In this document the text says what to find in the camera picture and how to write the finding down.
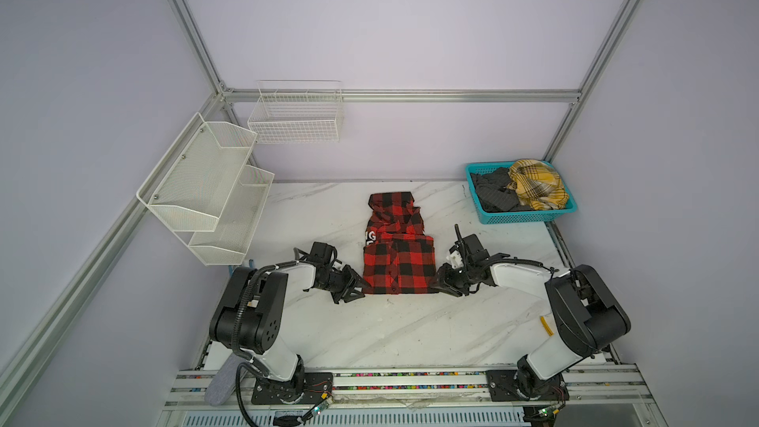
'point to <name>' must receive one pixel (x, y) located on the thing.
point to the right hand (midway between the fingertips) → (432, 285)
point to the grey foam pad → (226, 379)
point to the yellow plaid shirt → (538, 184)
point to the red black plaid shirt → (398, 258)
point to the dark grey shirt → (493, 193)
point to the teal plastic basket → (522, 216)
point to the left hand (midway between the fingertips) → (366, 290)
